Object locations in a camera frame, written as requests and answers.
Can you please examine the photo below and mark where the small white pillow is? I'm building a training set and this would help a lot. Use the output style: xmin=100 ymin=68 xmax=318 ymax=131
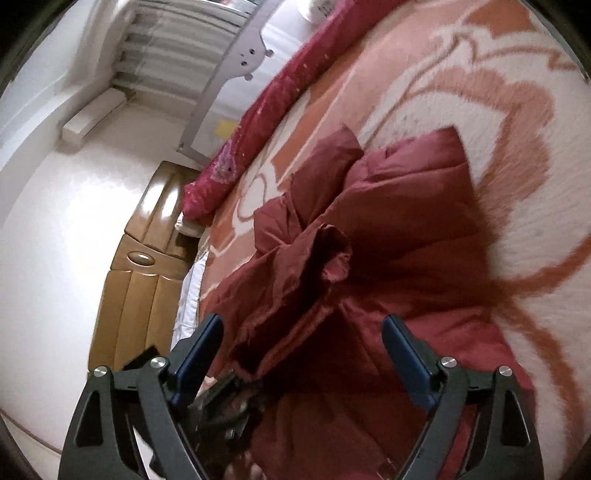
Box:
xmin=174 ymin=217 xmax=204 ymax=238

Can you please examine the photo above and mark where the red rolled quilt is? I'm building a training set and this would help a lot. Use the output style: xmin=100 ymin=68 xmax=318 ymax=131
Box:
xmin=181 ymin=18 xmax=386 ymax=227

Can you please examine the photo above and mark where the dark red padded jacket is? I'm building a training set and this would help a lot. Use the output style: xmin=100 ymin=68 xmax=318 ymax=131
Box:
xmin=203 ymin=126 xmax=539 ymax=480

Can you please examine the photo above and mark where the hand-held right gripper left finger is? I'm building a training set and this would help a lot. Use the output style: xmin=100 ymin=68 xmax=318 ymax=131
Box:
xmin=58 ymin=313 xmax=227 ymax=480

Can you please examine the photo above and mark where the white patterned pillow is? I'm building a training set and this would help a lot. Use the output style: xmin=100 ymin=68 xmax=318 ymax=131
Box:
xmin=171 ymin=261 xmax=206 ymax=352

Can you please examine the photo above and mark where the orange floral blanket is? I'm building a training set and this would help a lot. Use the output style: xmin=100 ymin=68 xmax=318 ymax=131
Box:
xmin=198 ymin=0 xmax=591 ymax=480

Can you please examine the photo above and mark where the white air conditioner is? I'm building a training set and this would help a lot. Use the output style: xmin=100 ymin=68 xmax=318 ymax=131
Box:
xmin=61 ymin=90 xmax=126 ymax=144

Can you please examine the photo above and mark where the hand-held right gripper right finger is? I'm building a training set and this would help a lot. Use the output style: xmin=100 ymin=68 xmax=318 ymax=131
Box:
xmin=382 ymin=315 xmax=546 ymax=480

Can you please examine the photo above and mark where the pale striped curtain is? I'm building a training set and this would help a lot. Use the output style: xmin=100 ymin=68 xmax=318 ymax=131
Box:
xmin=113 ymin=0 xmax=259 ymax=100

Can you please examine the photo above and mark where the white plush cushion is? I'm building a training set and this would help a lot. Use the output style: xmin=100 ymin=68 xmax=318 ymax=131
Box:
xmin=300 ymin=0 xmax=335 ymax=23

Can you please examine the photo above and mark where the wooden headboard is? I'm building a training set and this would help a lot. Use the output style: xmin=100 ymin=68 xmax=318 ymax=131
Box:
xmin=88 ymin=160 xmax=201 ymax=374

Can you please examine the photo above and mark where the grey bed guard rail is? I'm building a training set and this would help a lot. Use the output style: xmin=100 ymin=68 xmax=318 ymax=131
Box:
xmin=178 ymin=0 xmax=324 ymax=169

